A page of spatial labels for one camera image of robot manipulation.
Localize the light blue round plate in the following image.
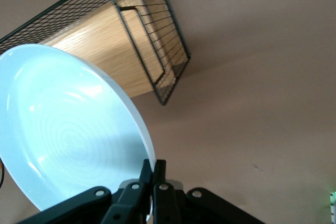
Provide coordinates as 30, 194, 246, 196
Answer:
0, 43, 156, 222

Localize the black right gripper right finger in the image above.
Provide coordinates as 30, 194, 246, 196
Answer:
153, 159, 266, 224

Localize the black wire rack wooden shelf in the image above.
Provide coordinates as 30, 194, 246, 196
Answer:
0, 0, 192, 106

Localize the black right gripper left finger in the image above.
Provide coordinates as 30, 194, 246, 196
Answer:
15, 158, 153, 224

